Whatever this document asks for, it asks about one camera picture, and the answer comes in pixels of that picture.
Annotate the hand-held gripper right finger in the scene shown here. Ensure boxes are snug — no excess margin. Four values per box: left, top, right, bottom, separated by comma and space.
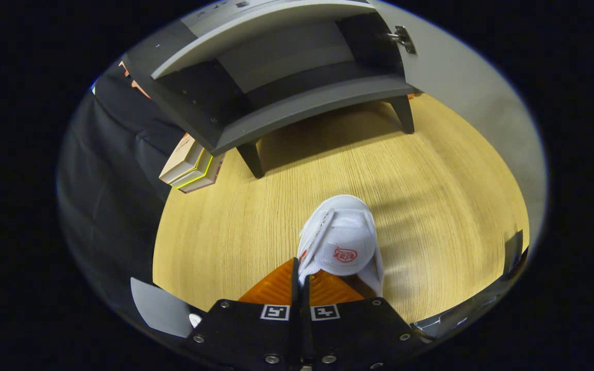
301, 268, 427, 371

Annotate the book with yellow edge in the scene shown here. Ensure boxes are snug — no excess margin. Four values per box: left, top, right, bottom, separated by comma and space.
169, 149, 214, 189

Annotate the black backdrop cloth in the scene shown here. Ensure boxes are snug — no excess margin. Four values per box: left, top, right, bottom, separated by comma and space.
56, 62, 189, 310

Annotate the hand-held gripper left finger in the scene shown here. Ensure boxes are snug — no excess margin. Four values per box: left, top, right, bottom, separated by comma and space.
183, 257, 303, 371

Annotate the white canvas shoe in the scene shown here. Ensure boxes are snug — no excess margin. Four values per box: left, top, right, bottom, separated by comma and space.
297, 194, 385, 298

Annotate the dark grey shoe cabinet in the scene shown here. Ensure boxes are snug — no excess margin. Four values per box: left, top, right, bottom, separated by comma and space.
122, 0, 416, 179

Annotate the beige book with orange corner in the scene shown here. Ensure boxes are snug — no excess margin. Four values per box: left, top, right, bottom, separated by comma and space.
159, 133, 205, 185

